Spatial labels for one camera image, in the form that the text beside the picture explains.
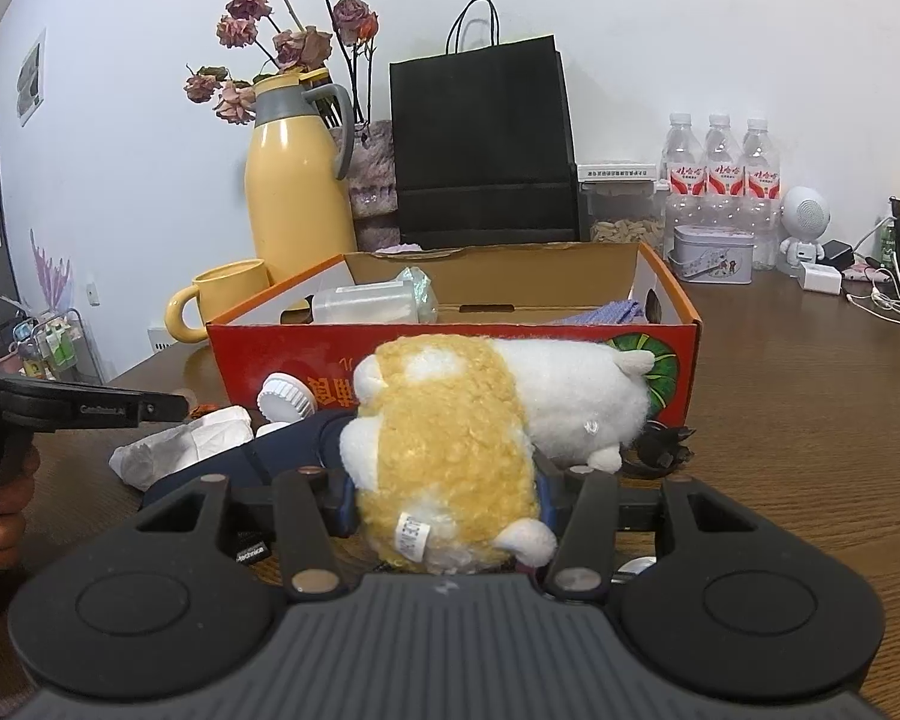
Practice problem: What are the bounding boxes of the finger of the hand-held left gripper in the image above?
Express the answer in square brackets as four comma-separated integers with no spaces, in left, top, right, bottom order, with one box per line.
[139,391,191,428]

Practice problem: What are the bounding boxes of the clear seed container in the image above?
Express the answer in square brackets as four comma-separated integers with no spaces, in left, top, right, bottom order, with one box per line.
[580,179,668,245]

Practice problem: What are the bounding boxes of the black paper bag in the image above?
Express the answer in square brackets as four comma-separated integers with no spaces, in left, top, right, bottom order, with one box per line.
[388,0,581,251]

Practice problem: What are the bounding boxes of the white tissue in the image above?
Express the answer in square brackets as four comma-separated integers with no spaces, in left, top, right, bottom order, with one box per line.
[108,404,257,493]

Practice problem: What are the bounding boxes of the person's left hand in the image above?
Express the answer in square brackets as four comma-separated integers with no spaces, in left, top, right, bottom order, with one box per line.
[0,448,43,573]

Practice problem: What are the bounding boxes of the pink fuzzy vase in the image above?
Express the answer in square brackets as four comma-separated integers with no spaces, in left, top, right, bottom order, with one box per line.
[346,119,399,253]

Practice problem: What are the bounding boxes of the storage trolley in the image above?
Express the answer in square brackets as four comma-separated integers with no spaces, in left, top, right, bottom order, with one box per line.
[0,307,84,384]

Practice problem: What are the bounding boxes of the yellow and white plush toy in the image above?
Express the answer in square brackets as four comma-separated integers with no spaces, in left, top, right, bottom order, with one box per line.
[340,335,658,578]

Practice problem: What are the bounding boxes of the iridescent plastic bag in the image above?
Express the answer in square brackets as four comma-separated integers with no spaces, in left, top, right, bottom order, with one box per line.
[397,265,440,320]

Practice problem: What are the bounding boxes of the yellow thermos jug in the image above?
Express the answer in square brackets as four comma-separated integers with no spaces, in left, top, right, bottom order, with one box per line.
[244,68,358,287]

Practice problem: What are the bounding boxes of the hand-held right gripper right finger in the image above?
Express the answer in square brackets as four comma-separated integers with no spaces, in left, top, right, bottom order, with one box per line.
[529,465,760,602]

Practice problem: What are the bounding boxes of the purple wall decal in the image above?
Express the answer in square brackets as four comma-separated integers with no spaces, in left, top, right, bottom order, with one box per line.
[29,228,73,309]

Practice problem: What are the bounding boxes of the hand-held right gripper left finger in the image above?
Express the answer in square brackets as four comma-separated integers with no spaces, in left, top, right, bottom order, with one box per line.
[141,465,359,602]

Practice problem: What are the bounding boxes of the large white jar lid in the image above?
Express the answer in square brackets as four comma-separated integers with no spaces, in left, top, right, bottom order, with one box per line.
[258,370,320,422]

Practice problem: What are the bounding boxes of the yellow mug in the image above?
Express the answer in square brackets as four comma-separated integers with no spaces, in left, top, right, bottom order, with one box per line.
[166,258,272,345]

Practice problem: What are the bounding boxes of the white robot speaker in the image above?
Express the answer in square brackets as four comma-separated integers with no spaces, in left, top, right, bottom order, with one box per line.
[778,185,832,278]

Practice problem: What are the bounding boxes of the black braided cable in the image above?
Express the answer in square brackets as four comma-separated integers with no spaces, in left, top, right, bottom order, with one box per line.
[618,423,698,478]

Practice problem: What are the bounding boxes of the white flat box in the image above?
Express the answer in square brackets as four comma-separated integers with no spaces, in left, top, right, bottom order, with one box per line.
[577,162,660,183]

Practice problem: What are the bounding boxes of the red cardboard box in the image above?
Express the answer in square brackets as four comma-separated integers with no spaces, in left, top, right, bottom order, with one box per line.
[205,241,703,437]

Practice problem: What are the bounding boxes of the pale tin box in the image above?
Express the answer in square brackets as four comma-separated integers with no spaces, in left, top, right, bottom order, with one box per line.
[672,224,755,285]

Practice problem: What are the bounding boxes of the wall picture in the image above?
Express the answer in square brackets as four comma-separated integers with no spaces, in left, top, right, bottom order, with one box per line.
[16,28,48,128]

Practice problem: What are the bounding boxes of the white cables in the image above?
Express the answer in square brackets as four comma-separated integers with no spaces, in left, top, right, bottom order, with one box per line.
[847,217,900,328]

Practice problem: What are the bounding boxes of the white charger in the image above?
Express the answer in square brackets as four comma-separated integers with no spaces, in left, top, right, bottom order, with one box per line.
[796,262,844,296]

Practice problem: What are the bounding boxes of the navy zip pouch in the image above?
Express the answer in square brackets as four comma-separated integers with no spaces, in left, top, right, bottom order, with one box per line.
[142,408,362,519]

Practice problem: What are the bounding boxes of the clear plastic jar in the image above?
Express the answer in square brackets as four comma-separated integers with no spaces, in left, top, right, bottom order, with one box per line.
[310,278,422,326]

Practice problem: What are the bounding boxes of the dried pink roses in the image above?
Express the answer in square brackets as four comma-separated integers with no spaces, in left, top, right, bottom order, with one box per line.
[183,0,380,129]

